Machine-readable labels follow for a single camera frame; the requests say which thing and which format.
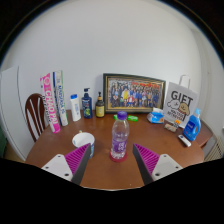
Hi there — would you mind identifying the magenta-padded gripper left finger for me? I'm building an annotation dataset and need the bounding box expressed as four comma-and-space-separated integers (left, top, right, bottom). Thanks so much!
41, 143, 92, 186

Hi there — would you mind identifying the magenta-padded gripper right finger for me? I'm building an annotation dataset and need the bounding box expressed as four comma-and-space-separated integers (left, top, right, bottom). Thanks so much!
132, 143, 184, 186

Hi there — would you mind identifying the clear purple-capped water bottle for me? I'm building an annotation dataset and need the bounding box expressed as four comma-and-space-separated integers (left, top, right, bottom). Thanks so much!
110, 110, 130, 160

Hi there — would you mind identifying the blue patterned paper cup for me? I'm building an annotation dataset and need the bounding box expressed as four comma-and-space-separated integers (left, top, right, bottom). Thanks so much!
71, 130, 96, 158

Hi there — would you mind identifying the white remote control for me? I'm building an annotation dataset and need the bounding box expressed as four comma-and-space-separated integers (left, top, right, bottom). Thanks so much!
177, 134, 192, 148

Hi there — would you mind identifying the blue tissue pack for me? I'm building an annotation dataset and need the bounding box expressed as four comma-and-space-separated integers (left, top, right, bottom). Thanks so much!
146, 107, 165, 125

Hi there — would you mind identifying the white blue-capped bottle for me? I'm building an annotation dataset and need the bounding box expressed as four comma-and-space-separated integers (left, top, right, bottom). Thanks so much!
69, 93, 82, 122

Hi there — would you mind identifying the blue detergent bottle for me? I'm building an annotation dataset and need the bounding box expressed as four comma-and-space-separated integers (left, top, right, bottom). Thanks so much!
182, 107, 202, 142

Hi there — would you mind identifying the dark blue pump bottle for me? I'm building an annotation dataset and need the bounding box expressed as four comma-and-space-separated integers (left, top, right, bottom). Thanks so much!
81, 87, 94, 119

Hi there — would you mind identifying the dark yellow-labelled pump bottle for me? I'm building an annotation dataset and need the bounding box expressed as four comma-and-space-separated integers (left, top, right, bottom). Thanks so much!
95, 91, 106, 118

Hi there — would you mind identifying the pink and white tube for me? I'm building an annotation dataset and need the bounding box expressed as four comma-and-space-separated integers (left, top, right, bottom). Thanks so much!
39, 72, 62, 134

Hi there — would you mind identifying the white paper gift bag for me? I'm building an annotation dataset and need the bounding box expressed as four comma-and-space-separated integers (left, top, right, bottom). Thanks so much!
162, 74, 198, 122

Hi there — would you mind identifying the white radiator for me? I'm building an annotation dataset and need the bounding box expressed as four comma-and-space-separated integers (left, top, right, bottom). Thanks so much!
203, 136, 224, 163

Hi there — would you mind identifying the framed group photo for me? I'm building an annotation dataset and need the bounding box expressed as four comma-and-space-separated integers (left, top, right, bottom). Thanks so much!
102, 73, 167, 114

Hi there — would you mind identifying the dark wooden chair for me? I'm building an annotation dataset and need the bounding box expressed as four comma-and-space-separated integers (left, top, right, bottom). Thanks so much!
24, 93, 49, 143

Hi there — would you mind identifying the green crate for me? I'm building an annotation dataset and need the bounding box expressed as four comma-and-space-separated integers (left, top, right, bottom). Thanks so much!
0, 126, 7, 158

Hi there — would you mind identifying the white refrigerator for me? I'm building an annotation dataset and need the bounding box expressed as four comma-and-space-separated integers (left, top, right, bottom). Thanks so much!
0, 65, 36, 162

